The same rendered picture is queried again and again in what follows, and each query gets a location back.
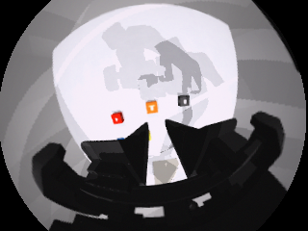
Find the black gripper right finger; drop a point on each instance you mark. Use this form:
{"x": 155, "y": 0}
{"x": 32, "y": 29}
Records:
{"x": 190, "y": 144}

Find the orange block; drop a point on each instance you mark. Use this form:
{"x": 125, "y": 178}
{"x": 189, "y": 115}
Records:
{"x": 152, "y": 107}

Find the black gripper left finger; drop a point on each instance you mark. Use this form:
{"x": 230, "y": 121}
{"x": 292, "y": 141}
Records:
{"x": 131, "y": 151}

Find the red block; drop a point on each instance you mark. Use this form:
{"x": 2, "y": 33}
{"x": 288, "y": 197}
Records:
{"x": 117, "y": 117}

